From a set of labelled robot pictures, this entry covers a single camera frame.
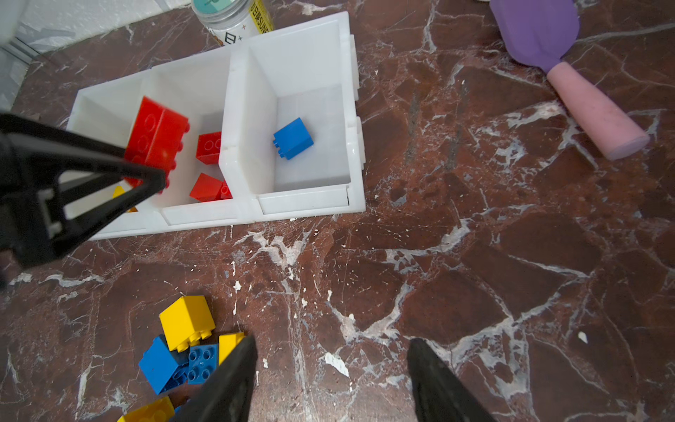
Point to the small blue lego plate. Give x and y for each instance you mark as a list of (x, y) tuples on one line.
[(203, 361)]

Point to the yellow lego centre pile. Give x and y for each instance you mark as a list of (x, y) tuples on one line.
[(186, 322)]

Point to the blue lego brick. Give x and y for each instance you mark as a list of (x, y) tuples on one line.
[(292, 140)]

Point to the small labelled tin can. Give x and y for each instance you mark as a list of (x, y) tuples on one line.
[(230, 21)]

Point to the blue lego centre pile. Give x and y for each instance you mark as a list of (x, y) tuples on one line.
[(164, 369)]

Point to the large yellow lego brick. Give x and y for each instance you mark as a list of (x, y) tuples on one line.
[(118, 192)]

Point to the small yellow lego brick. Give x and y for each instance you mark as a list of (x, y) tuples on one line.
[(160, 411)]

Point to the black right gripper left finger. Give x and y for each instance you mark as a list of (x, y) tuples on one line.
[(227, 394)]

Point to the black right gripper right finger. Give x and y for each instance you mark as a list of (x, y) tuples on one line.
[(438, 394)]

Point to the purple and pink scoop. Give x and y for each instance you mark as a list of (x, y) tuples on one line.
[(539, 33)]

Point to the long red lego brick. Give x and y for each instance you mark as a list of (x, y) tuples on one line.
[(156, 137)]

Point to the white three-compartment bin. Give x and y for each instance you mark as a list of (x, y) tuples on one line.
[(248, 92)]

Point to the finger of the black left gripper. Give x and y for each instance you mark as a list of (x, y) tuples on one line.
[(45, 169)]

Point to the small yellow lego right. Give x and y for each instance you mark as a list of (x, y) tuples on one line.
[(227, 343)]

